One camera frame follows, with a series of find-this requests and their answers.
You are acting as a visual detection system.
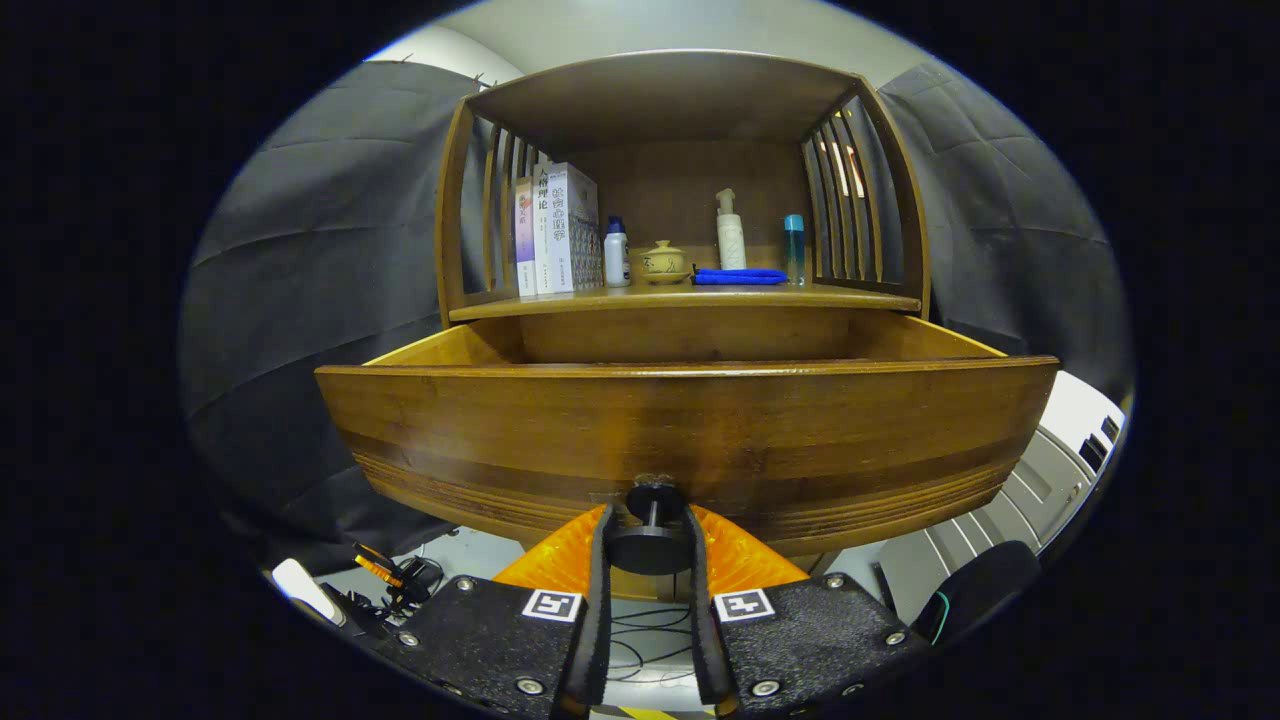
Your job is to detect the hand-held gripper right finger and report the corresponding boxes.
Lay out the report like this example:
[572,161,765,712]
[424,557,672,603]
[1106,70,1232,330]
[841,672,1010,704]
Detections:
[685,503,931,720]

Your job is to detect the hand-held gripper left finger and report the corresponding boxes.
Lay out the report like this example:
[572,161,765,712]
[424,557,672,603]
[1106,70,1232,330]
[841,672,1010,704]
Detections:
[395,503,613,720]

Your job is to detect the wooden drawer with black knob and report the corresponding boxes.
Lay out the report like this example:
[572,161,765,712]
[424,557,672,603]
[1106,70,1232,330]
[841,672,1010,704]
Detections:
[315,312,1061,577]

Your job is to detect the wooden countertop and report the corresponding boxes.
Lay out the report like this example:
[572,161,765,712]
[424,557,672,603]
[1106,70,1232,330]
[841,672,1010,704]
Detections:
[450,280,921,321]

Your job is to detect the wooden cabinet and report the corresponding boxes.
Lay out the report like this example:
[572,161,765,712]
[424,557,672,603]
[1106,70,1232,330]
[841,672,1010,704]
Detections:
[435,50,931,601]

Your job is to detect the orange and black tool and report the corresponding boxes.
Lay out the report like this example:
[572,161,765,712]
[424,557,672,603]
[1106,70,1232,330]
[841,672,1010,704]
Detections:
[350,543,441,621]

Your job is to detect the white plastic object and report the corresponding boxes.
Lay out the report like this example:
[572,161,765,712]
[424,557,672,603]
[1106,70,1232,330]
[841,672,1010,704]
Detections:
[272,558,346,626]

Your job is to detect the blue folded cloth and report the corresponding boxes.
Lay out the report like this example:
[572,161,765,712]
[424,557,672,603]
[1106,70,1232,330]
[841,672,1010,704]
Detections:
[692,267,789,287]

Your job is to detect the white bottle with blue cap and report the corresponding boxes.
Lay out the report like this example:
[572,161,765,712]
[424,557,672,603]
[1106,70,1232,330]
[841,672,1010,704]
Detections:
[603,217,632,288]

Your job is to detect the beige lidded teacup with saucer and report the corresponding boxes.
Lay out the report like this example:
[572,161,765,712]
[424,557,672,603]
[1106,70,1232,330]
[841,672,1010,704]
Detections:
[640,240,691,285]

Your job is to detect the pink and purple book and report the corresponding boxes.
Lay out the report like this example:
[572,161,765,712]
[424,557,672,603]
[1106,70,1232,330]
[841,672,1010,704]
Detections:
[514,177,538,298]

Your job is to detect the white patterned book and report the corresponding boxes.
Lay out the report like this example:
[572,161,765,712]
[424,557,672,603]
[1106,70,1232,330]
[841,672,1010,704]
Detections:
[545,162,604,294]

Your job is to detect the white pump bottle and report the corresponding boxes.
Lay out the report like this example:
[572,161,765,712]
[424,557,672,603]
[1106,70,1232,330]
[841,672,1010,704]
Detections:
[715,188,748,271]

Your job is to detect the white machine casing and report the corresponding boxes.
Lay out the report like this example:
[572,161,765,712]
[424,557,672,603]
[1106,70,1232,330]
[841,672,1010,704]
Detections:
[925,372,1126,561]

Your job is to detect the tangled black cables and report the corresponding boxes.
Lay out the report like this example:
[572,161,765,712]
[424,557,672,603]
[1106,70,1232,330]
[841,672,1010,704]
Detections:
[608,600,701,691]

